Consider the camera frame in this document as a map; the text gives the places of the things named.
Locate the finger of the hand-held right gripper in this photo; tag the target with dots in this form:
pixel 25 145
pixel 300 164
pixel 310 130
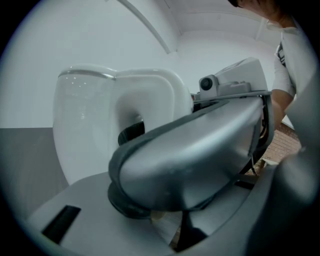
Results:
pixel 187 160
pixel 130 132

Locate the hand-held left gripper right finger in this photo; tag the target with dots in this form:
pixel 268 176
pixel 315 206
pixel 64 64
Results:
pixel 225 212

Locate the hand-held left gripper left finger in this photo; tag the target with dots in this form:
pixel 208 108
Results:
pixel 82 200

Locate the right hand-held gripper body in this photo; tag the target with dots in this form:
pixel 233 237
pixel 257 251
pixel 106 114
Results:
pixel 240 80

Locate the white electric kettle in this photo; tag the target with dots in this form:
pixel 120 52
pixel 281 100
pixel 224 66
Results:
pixel 85 120

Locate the person's right forearm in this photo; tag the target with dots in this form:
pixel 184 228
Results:
pixel 281 105

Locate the person's white shirt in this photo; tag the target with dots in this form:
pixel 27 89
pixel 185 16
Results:
pixel 297 62

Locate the person's head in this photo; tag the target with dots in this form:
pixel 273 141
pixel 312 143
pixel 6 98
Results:
pixel 270 10

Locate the white wall trunking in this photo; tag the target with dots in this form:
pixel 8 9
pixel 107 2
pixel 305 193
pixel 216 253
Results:
pixel 155 27

